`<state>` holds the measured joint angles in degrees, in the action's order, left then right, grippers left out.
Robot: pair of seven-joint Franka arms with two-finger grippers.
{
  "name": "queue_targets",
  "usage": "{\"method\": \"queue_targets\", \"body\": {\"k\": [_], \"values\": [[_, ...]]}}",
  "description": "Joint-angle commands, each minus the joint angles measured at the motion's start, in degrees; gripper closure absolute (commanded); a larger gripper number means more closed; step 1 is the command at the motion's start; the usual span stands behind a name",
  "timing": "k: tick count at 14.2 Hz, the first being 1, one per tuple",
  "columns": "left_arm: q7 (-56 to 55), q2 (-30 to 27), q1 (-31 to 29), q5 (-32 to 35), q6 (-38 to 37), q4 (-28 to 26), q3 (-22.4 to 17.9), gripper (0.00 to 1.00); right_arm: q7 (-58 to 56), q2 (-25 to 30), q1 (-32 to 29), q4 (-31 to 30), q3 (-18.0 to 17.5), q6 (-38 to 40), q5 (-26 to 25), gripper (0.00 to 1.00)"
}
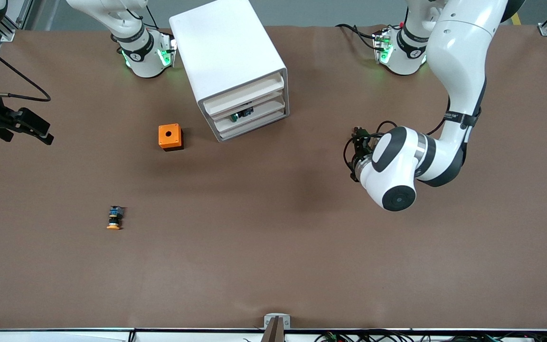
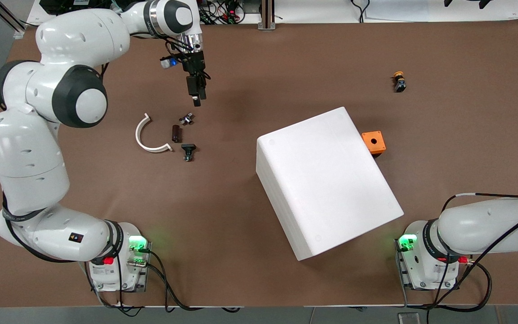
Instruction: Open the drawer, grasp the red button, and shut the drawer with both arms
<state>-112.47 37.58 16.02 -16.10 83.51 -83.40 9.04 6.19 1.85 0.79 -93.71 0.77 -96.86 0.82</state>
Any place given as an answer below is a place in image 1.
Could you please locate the dark camera mount post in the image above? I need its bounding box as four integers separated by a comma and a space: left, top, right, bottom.
260, 316, 285, 342

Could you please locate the black arm base cable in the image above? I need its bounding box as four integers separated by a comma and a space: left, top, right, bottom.
335, 23, 379, 52

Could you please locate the brown paper table cover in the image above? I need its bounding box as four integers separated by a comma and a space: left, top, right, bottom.
0, 24, 547, 331

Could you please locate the yellow mushroom pushbutton switch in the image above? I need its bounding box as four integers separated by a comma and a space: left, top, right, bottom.
106, 206, 126, 231

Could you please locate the grey mounting bracket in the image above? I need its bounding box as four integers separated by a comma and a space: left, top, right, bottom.
264, 313, 291, 330

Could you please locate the orange button enclosure box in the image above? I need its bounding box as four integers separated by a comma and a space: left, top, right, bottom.
158, 123, 184, 152

